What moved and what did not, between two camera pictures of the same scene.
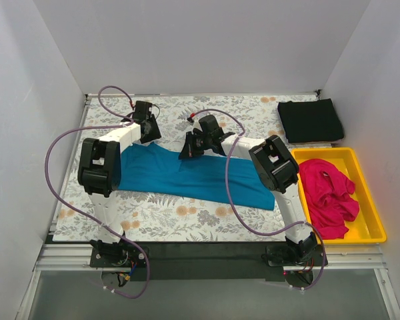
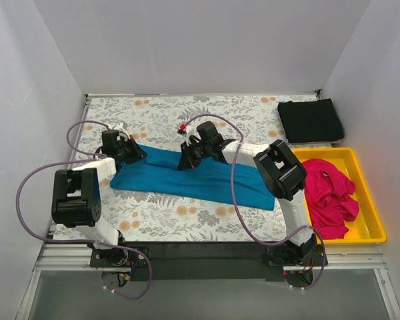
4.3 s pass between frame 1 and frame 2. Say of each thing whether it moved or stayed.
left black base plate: stayed
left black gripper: moved
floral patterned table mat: stayed
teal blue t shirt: stayed
